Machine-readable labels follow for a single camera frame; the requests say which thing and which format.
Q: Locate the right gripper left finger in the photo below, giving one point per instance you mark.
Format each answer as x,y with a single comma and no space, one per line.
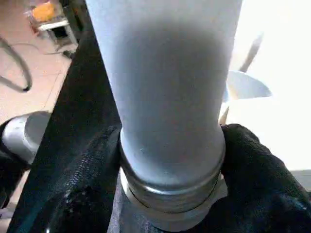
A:
77,194

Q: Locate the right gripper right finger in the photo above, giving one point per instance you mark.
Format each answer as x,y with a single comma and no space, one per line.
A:
262,189

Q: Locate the white plastic table leg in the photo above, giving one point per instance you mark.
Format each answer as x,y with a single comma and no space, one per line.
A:
165,97

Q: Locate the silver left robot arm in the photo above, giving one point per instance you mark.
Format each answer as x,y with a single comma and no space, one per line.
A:
26,136

